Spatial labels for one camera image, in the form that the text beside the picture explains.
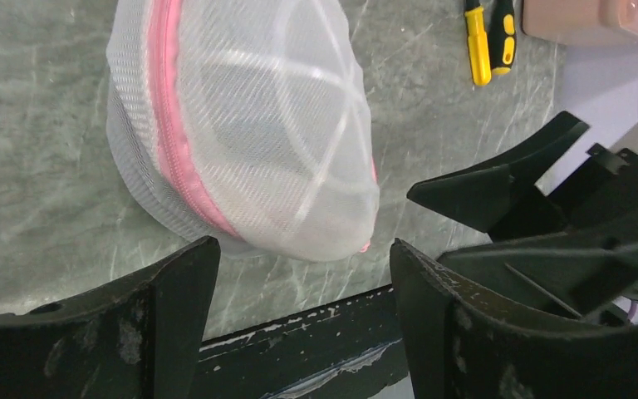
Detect white mesh pink-zip laundry bag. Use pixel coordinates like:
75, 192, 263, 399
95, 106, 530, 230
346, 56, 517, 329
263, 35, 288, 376
106, 1, 380, 262

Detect translucent pink storage box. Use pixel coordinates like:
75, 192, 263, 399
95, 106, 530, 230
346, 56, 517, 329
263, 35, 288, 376
522, 0, 638, 46

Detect small yellow black screwdriver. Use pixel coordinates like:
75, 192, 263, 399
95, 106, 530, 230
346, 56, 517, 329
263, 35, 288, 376
464, 0, 492, 86

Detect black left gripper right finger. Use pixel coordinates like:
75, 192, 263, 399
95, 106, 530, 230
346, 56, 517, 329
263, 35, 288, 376
390, 239, 638, 398

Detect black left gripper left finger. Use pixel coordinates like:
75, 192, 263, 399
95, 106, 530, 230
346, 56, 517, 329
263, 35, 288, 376
0, 237, 221, 398

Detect black yellow screwdriver on table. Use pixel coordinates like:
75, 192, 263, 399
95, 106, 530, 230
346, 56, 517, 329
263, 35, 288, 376
488, 0, 517, 76

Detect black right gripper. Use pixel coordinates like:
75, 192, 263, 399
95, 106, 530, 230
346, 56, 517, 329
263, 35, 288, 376
406, 111, 638, 319

